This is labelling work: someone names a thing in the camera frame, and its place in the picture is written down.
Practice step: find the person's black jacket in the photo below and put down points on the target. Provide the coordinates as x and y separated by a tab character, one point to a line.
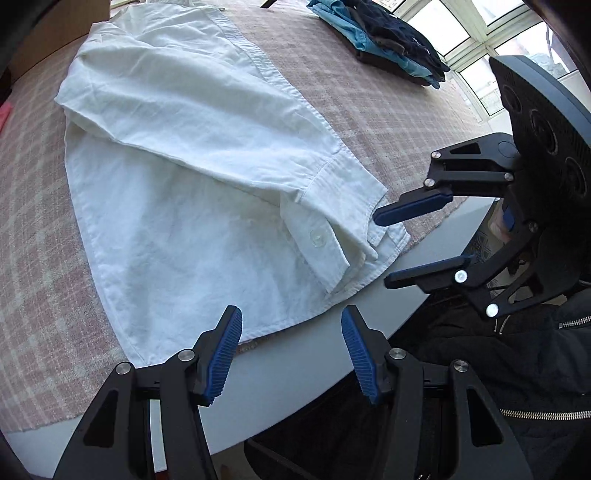
508	364

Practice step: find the pink garment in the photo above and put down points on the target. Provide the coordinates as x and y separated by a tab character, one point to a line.
3	117

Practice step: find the white shirt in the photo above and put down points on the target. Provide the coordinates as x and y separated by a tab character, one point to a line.
184	184

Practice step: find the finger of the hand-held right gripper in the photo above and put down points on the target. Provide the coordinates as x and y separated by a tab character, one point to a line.
429	274
411	207

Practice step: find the blue garment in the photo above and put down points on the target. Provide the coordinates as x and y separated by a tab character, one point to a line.
341	23

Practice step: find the light wood board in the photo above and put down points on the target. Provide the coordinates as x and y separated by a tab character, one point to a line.
60	23

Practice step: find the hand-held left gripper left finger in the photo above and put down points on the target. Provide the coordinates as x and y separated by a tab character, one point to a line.
224	355

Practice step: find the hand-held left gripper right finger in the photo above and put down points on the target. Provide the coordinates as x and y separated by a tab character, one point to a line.
362	360

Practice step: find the pink plaid tablecloth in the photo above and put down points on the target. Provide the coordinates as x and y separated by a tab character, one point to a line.
37	300

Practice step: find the black tripod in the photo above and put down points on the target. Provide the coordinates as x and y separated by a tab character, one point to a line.
268	2

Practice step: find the navy garment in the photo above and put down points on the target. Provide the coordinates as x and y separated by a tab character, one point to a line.
397	27

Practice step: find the dark brown garment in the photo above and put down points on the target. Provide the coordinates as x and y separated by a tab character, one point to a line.
383	62

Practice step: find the bay window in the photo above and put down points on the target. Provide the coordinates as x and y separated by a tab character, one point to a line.
485	37

